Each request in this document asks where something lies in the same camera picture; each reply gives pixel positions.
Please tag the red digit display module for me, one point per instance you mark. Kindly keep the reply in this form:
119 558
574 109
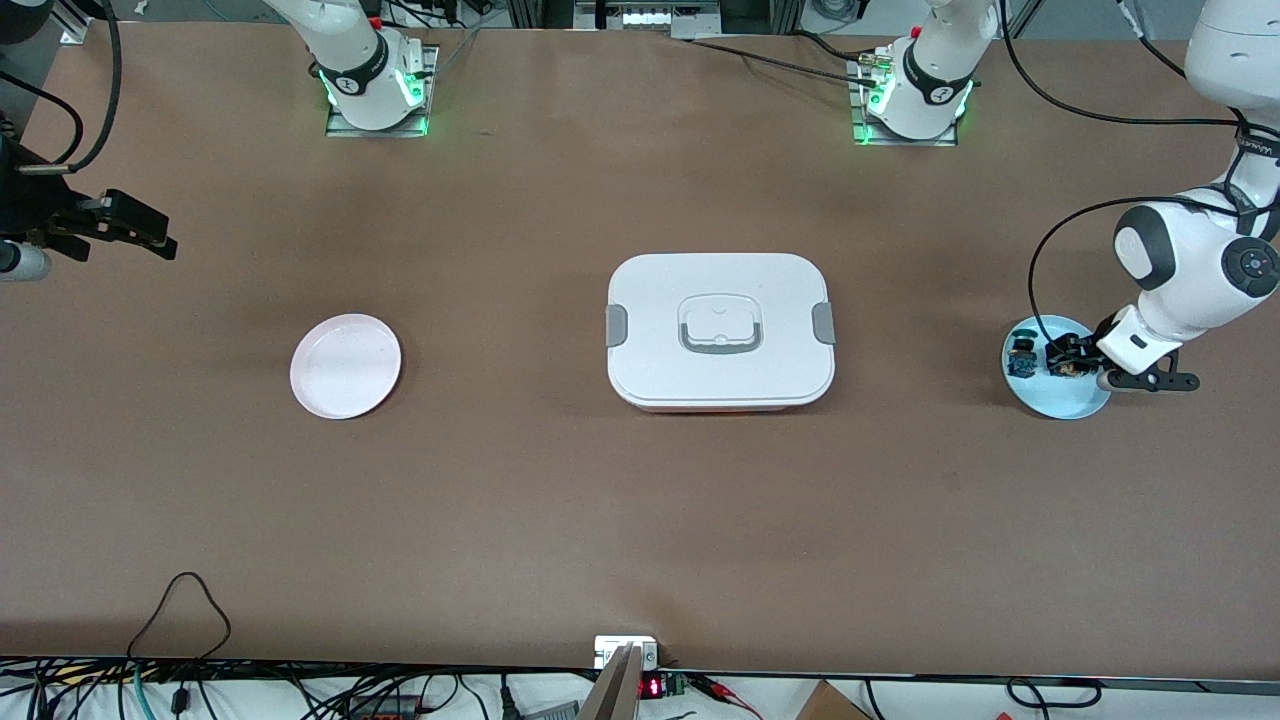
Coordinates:
652 687

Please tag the green push-button switch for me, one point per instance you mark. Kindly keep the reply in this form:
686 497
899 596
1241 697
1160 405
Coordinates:
1022 358

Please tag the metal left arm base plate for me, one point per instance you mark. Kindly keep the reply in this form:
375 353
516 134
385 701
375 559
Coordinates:
940 141

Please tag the small white box device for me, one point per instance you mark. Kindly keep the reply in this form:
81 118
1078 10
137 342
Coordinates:
610 650

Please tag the aluminium frame with white connector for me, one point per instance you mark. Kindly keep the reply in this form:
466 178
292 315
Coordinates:
645 18

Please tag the brown cardboard piece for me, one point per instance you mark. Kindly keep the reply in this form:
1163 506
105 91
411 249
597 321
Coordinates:
825 705

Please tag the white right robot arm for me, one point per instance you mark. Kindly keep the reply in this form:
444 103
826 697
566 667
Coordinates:
350 60

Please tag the grey metal bar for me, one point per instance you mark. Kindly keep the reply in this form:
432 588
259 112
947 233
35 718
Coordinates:
612 695

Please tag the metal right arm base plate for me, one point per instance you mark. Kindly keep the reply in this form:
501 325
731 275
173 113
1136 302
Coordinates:
345 131

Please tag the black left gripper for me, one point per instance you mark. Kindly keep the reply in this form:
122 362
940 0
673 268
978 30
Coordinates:
1078 352

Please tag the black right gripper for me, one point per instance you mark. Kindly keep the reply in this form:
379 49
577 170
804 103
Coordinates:
28 208

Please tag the orange push-button switch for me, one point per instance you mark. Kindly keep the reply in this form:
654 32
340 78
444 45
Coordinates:
1069 369

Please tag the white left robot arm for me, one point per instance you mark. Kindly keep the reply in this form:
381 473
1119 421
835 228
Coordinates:
1190 270

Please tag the light blue round plate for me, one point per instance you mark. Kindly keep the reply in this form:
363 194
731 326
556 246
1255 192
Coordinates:
1060 400

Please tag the pink round plate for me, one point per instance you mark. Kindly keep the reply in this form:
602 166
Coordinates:
345 368

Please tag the white lunch box grey clips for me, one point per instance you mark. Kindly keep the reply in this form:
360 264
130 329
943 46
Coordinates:
720 370

